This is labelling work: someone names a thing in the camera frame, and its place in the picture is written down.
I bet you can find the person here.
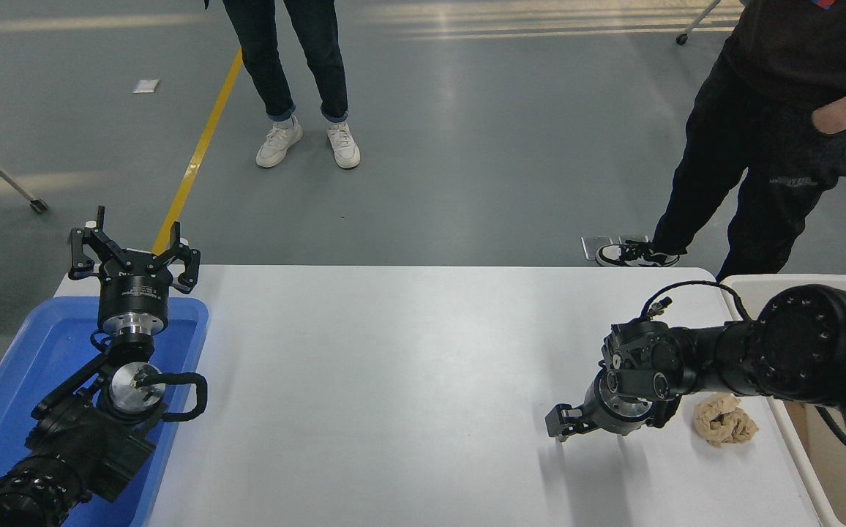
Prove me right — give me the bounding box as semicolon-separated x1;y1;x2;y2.
596;0;846;283
221;0;362;171

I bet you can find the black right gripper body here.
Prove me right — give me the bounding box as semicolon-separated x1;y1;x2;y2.
583;370;637;438

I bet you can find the blue plastic tray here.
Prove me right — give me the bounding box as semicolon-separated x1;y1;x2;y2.
0;295;210;527

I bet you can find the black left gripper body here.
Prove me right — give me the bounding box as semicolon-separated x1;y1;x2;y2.
97;263;173;321

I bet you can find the tan paper ball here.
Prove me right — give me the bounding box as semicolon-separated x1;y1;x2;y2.
693;393;760;448

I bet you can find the metal floor plate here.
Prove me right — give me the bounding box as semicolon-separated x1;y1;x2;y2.
581;234;652;262

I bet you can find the large pale bin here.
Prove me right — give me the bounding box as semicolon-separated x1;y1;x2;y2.
719;274;846;527

